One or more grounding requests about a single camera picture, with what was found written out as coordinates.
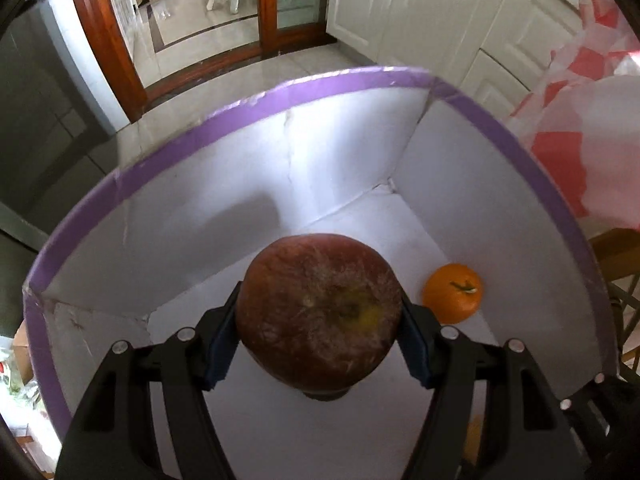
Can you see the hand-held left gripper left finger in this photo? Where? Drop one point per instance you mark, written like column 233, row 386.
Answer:
column 222, row 355

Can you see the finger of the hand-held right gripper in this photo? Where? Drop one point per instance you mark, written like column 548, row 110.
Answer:
column 592, row 405

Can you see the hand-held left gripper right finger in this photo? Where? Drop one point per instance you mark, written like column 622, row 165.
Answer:
column 415, row 355

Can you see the orange tangerine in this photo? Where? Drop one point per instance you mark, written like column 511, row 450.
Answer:
column 452, row 292

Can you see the dark red apple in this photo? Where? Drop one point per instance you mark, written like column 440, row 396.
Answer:
column 320, row 310

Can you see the white box with purple rim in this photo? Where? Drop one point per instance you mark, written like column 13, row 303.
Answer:
column 325, row 170

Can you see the wooden chair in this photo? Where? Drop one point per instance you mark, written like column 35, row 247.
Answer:
column 620, row 270

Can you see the cardboard box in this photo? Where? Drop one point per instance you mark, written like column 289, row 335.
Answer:
column 22, row 347

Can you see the clear plastic bag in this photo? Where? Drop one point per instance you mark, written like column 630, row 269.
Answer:
column 25, row 410

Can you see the red white checkered tablecloth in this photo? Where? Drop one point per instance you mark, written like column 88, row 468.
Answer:
column 600, row 135

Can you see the wooden framed glass door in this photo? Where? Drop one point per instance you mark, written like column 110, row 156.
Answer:
column 115, row 40

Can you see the white lower cabinet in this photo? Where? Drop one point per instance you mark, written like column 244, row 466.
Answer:
column 450, row 15

